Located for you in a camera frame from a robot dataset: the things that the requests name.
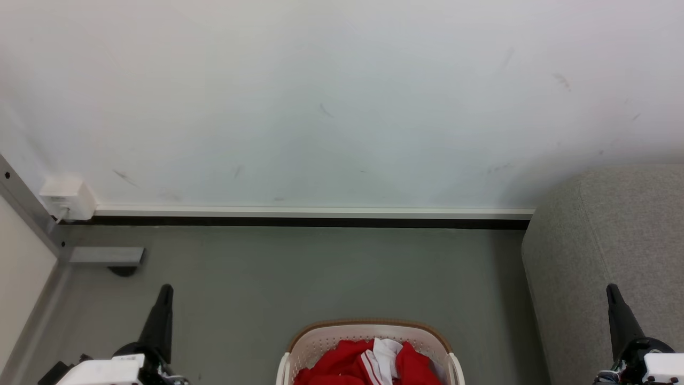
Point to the grey fabric sofa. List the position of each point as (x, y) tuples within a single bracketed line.
[(604, 240)]

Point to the grey metal frame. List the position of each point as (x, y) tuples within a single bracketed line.
[(32, 214)]

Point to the beige panel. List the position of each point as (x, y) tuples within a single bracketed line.
[(21, 278)]

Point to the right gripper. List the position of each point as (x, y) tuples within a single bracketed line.
[(636, 355)]

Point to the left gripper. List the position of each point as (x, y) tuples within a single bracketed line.
[(140, 350)]

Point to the white and black baseboard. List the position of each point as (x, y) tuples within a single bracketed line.
[(320, 216)]

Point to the beige plastic laundry basket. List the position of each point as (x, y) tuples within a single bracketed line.
[(320, 342)]

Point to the red garment with striped trim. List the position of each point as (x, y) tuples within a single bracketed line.
[(336, 366)]

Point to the red garment with white lining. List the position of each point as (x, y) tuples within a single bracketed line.
[(414, 369)]

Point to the white wall box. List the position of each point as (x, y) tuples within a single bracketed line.
[(67, 195)]

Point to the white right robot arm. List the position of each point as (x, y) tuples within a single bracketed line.
[(665, 369)]

